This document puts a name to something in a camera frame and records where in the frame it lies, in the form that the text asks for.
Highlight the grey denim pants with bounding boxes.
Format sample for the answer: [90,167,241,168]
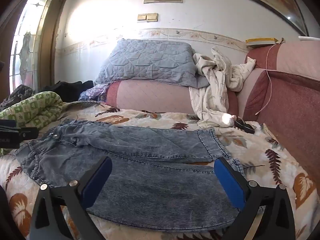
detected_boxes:
[15,118,247,232]

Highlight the gold wall switch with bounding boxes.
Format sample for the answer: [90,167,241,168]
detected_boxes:
[137,13,159,22]

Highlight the white cable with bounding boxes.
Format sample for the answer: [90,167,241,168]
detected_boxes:
[255,42,279,116]

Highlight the grey quilted blanket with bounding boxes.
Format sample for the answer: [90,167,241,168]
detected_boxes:
[94,39,209,89]

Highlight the dark patterned cloth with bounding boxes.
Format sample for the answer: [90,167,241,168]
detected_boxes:
[0,84,34,110]

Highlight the green patterned quilt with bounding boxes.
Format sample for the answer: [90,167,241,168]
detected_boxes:
[0,91,64,155]

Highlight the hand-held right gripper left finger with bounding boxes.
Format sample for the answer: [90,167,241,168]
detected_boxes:
[29,156,113,240]

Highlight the yellow book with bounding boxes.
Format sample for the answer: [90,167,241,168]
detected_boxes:
[245,38,282,47]

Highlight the purple plastic bag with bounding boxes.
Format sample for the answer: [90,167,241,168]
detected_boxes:
[79,84,110,103]

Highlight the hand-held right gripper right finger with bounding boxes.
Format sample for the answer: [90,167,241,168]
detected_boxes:
[214,157,296,240]

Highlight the black clothing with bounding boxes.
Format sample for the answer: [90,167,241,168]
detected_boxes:
[41,80,94,103]

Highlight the leaf print blanket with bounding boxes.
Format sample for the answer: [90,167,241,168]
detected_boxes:
[0,101,318,240]

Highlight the white floral cloth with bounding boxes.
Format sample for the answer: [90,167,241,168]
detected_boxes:
[189,47,257,128]

